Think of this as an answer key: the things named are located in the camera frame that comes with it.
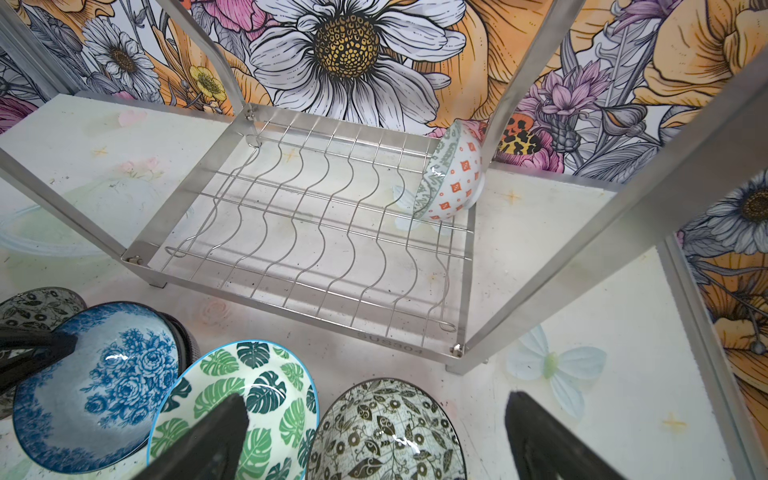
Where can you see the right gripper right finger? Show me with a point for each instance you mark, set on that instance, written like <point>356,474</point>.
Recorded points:
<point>544,448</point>

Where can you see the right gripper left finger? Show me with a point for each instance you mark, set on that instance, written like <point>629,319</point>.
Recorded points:
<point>211,450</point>

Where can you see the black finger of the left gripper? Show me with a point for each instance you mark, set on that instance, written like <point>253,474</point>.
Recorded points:
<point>40,349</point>

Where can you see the blue floral bowl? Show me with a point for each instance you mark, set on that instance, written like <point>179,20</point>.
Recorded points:
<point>96,406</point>

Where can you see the grey-green geometric pattern bowl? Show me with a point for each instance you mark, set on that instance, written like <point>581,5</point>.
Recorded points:
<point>454,176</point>

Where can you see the green leaf pattern bowl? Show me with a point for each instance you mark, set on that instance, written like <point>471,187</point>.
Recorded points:
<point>280,398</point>

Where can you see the dark leaf pattern bowl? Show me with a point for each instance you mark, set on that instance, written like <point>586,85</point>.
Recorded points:
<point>386,428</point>

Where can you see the right aluminium frame post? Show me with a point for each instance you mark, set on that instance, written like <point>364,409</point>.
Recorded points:
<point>734,422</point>

